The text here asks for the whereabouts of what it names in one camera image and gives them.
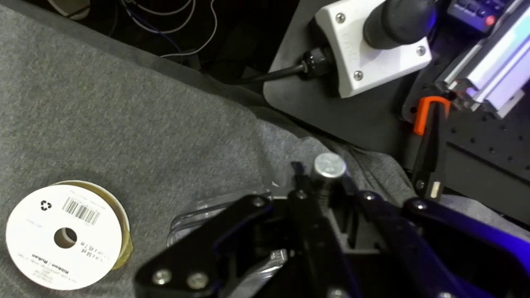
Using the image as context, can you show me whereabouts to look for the black post with silver cap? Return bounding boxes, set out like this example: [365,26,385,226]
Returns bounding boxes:
[287,152,358,254]

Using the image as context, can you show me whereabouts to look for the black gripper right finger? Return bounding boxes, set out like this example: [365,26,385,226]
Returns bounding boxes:
[355,188,530,298]

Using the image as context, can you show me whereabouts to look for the white spool with gold ribbon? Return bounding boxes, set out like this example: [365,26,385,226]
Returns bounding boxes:
[4,178,135,292]

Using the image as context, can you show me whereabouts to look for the black clamp with orange handle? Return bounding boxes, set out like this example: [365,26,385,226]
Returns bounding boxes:
[406,94,454,201]

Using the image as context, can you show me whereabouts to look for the aluminium extrusion rail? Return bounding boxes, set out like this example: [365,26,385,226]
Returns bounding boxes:
[435,0,530,120]

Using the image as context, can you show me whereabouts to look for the thick black cable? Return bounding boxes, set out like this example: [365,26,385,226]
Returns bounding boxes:
[229,46,337,85]

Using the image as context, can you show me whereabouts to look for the black device with red button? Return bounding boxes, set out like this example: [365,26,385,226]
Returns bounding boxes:
[446,0,524,34]

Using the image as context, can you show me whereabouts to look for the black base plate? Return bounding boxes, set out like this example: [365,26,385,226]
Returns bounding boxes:
[262,0,530,228]

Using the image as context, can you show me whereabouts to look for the white box with black knob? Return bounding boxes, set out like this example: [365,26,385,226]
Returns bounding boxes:
[314,0,440,100]

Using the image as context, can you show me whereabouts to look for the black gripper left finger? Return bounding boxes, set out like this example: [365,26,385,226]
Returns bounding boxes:
[133,191,295,298]

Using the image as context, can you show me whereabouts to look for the thin black wires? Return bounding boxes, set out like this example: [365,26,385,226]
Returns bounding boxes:
[118,0,221,59]

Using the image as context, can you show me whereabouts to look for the grey tablecloth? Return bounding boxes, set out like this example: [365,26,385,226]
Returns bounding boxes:
[0,3,530,298]

